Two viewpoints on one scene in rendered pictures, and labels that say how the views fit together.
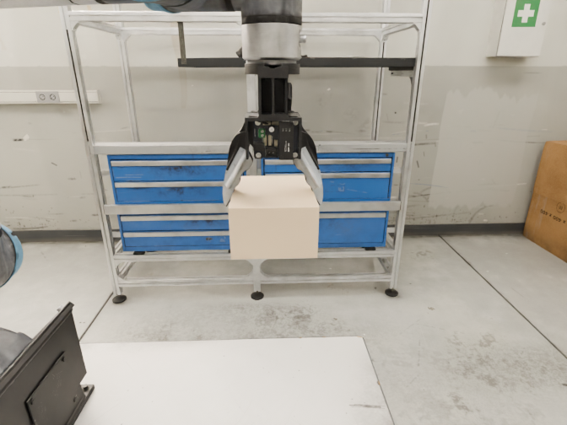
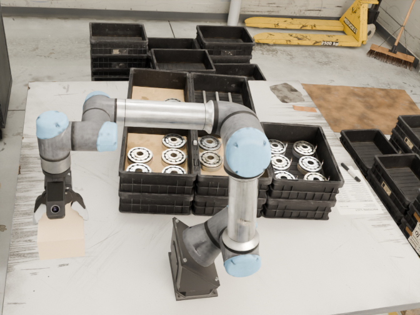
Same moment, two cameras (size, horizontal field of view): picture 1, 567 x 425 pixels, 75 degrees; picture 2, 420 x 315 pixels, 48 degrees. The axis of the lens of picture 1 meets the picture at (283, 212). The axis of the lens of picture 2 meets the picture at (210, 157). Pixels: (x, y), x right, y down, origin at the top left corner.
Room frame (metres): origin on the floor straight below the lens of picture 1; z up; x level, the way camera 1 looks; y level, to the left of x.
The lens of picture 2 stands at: (1.49, 0.13, 2.15)
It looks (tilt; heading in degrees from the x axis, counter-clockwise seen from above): 39 degrees down; 164
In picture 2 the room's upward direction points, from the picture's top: 9 degrees clockwise
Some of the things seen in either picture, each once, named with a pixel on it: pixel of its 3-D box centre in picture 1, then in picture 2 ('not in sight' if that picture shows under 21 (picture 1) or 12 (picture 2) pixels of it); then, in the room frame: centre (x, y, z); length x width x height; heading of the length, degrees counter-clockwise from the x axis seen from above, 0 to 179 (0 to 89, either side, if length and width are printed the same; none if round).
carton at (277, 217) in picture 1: (272, 212); (61, 227); (0.53, 0.02, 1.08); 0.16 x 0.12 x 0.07; 2
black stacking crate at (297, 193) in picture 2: not in sight; (295, 161); (0.02, 0.96, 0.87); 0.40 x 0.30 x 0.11; 174
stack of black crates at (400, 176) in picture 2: not in sight; (401, 197); (-0.27, 1.87, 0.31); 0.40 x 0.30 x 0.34; 2
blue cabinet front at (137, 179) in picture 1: (181, 205); not in sight; (1.91, 0.56, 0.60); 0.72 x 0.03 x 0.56; 92
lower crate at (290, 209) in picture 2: not in sight; (290, 179); (0.02, 0.96, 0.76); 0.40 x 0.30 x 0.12; 174
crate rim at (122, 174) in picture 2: not in sight; (158, 144); (-0.04, 0.36, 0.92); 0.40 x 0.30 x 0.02; 174
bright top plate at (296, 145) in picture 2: not in sight; (304, 147); (-0.08, 1.03, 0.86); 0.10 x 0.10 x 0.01
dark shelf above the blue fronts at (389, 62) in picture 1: (298, 64); not in sight; (2.16, -0.08, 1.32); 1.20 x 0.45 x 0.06; 92
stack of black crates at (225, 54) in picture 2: not in sight; (220, 60); (-1.79, 1.06, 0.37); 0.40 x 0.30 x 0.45; 92
